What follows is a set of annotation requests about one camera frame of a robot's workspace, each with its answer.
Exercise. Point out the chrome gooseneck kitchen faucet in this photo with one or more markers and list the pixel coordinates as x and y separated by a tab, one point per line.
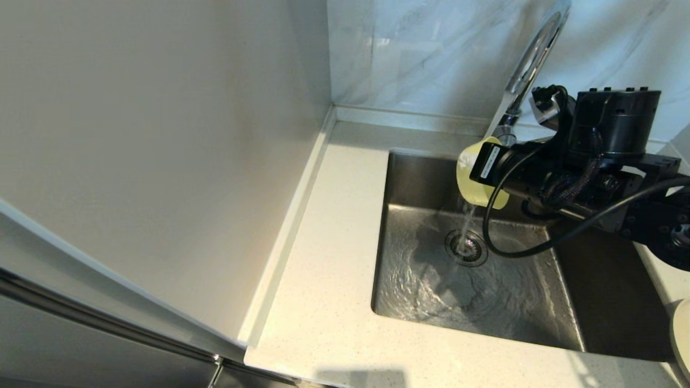
533	51

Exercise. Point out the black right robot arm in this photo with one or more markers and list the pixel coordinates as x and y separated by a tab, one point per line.
625	161

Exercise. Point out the stainless steel sink basin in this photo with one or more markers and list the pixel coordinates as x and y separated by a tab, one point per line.
512	307

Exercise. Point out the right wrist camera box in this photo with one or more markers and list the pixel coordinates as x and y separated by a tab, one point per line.
547	105

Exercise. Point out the grey steel appliance front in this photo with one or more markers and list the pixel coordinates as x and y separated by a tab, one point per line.
81	350

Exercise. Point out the small yellow bowl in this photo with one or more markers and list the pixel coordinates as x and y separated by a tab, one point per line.
470	186

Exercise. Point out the white round plate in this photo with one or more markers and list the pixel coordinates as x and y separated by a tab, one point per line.
682	339

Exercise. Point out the round metal drain strainer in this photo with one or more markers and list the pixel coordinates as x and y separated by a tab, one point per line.
467	249

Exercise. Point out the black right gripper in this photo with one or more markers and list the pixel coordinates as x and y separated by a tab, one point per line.
517	167

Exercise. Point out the white tall cabinet side panel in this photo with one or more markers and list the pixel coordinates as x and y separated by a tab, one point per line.
161	134

